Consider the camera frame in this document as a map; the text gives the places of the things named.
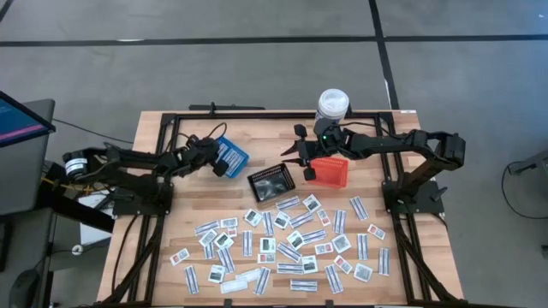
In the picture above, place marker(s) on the white paper sheet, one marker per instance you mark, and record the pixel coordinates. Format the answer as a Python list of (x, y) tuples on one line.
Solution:
[(96, 237)]

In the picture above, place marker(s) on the white packet black print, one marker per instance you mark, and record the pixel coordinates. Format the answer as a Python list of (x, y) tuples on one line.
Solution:
[(341, 243), (229, 222), (223, 240), (363, 272), (311, 203), (267, 244), (309, 264), (252, 217), (295, 239), (281, 220), (208, 238), (216, 274)]

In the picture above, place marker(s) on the monitor with blue screen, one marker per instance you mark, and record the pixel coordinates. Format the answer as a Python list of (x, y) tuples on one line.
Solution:
[(17, 122)]

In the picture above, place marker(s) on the black plastic basket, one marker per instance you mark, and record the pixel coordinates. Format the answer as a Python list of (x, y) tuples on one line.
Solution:
[(278, 171)]

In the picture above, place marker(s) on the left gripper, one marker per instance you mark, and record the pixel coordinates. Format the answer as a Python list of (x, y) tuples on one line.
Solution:
[(203, 149)]

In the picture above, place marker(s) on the white tape roll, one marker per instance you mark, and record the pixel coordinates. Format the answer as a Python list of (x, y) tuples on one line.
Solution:
[(77, 249)]

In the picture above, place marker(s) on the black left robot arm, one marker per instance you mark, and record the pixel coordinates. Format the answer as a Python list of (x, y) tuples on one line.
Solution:
[(128, 162)]

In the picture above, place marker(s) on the plain white packet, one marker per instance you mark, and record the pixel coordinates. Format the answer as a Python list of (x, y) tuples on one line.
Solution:
[(234, 286), (248, 274)]

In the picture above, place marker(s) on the blue striped fabric bandage wrapper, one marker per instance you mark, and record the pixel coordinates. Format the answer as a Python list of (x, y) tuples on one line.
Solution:
[(226, 259), (339, 221), (289, 252), (233, 159), (287, 203), (262, 280), (313, 236), (301, 220), (227, 150), (209, 251), (268, 223), (384, 261), (362, 246), (206, 227), (333, 278), (303, 285), (191, 279), (247, 243), (290, 268), (359, 208)]

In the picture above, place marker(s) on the black diagonal beam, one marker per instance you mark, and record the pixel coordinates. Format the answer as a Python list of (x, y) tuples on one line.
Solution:
[(77, 211)]

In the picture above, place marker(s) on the black computer mouse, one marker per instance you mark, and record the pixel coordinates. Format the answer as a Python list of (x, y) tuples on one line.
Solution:
[(23, 288)]

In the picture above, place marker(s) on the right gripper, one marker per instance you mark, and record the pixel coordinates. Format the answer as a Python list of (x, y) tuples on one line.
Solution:
[(325, 141)]

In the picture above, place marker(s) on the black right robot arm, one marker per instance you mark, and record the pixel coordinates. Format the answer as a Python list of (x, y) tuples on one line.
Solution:
[(385, 145)]

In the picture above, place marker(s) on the grey metal stand foot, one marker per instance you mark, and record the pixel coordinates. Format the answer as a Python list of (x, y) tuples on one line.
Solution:
[(528, 162)]

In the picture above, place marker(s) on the Lysol wipes canister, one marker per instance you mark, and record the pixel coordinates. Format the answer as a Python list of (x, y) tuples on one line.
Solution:
[(332, 104)]

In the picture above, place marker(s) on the blue plastic basket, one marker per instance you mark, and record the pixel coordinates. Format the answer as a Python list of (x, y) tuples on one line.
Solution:
[(244, 156)]

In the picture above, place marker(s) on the orange plastic basket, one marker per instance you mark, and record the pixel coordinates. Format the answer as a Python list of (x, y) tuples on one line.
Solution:
[(331, 173)]

